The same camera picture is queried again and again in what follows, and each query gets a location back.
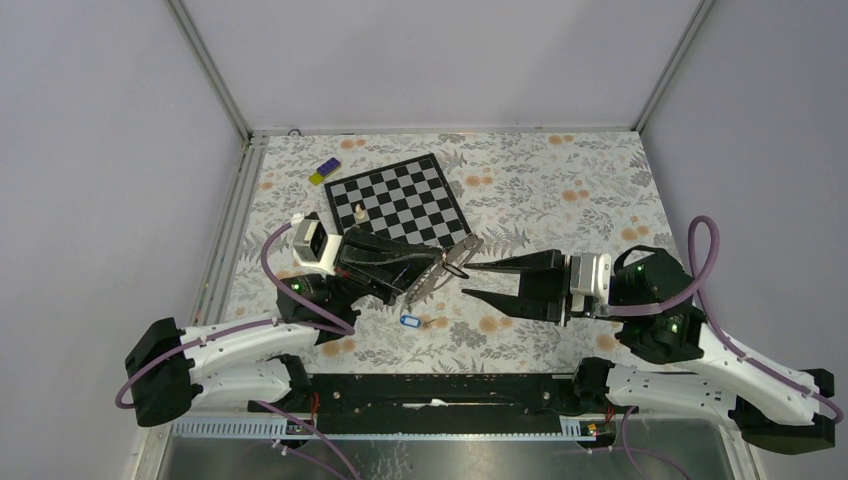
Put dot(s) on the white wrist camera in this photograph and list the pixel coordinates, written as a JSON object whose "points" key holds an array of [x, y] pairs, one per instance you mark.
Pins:
{"points": [[589, 283], [313, 246]]}

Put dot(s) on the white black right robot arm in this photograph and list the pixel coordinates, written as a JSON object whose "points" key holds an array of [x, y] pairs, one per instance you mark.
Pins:
{"points": [[696, 370]]}

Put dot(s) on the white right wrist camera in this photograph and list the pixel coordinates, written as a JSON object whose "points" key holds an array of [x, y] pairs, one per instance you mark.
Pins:
{"points": [[589, 283]]}

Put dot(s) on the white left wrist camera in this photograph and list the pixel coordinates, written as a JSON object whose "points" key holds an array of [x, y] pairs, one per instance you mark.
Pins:
{"points": [[313, 246]]}

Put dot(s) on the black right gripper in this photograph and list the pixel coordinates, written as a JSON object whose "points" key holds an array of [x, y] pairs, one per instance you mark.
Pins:
{"points": [[542, 285]]}

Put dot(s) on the purple yellow toy brick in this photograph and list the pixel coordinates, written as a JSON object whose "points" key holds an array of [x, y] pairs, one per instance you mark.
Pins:
{"points": [[324, 170]]}

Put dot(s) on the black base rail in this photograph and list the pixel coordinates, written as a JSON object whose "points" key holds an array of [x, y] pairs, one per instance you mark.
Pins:
{"points": [[439, 403]]}

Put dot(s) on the black grey chessboard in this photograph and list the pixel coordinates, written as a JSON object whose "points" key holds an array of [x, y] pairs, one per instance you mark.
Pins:
{"points": [[409, 201]]}

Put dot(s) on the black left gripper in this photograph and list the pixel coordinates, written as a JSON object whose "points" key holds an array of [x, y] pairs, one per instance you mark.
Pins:
{"points": [[396, 271]]}

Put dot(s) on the blue capped key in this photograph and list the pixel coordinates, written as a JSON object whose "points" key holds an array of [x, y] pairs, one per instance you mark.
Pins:
{"points": [[410, 321]]}

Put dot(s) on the floral table mat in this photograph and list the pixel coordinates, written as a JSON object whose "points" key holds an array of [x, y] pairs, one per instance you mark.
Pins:
{"points": [[520, 192]]}

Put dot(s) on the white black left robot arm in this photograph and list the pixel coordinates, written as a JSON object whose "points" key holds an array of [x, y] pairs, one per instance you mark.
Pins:
{"points": [[172, 370]]}

